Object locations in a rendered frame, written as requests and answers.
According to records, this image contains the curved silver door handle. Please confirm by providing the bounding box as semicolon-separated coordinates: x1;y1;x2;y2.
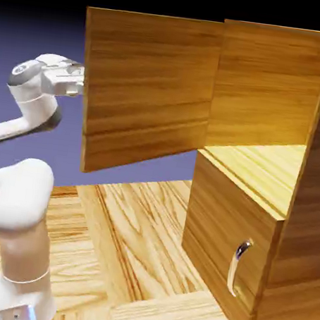
225;237;254;299

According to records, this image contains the large wood cabinet door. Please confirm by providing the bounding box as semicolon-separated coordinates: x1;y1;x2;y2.
65;4;226;189

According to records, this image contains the light wood cabinet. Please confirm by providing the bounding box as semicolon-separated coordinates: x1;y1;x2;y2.
171;16;320;320

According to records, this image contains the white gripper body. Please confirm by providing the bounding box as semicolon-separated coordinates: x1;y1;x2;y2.
44;69;87;100

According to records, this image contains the small wood cabinet door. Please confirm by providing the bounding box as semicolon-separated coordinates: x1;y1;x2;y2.
171;148;293;320

